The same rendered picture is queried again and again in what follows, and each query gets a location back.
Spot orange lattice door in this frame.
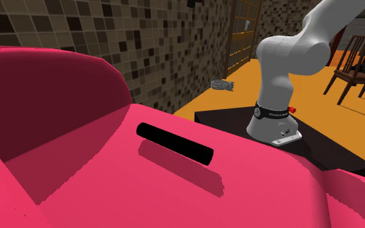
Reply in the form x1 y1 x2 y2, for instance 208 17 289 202
224 0 262 76

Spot black cylinder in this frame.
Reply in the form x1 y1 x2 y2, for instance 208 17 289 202
136 122 215 166

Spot pink sofa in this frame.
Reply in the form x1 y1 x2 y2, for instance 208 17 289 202
0 45 365 228

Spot grey mesh object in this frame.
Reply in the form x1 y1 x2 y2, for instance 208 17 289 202
210 79 235 93

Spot wooden chair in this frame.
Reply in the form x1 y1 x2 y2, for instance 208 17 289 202
323 34 365 110

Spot dark robot stand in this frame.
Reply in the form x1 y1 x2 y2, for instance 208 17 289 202
194 106 365 178

